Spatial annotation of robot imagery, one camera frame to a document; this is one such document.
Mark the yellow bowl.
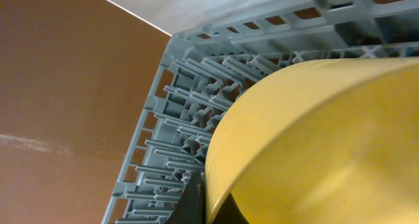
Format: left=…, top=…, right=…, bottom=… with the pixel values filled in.
left=206, top=57, right=418, bottom=223

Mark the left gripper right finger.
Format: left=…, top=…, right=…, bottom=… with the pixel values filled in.
left=213, top=193, right=249, bottom=224

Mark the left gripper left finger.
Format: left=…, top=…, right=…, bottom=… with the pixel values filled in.
left=166, top=172, right=206, bottom=224

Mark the grey dishwasher rack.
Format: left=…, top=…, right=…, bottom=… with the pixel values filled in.
left=103, top=0, right=418, bottom=223

